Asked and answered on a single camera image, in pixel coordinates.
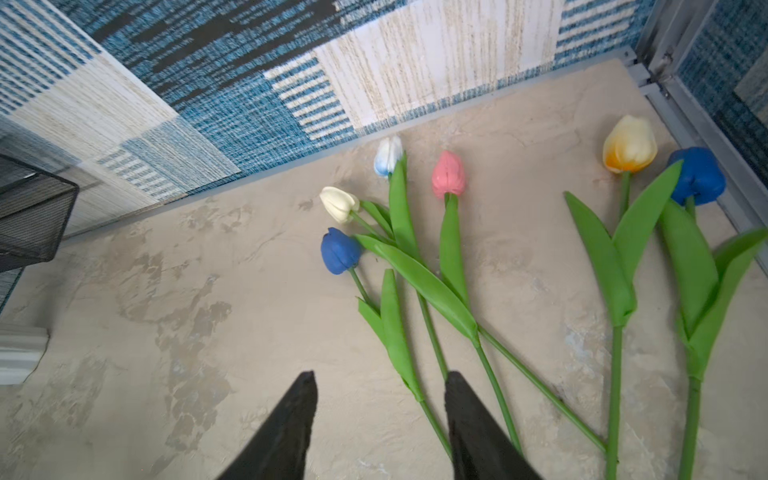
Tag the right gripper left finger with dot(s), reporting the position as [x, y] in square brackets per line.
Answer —
[278, 450]

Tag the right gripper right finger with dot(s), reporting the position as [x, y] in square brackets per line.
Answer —
[480, 449]

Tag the white ribbed ceramic vase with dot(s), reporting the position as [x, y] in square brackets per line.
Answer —
[21, 349]

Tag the cream yellow tulip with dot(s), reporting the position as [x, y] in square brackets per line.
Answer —
[629, 148]

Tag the small blue tulip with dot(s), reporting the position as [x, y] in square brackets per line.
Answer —
[706, 280]

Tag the dark pink tulip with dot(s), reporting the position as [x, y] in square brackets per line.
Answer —
[448, 183]

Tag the black wire shelf rack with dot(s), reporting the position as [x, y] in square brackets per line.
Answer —
[35, 209]

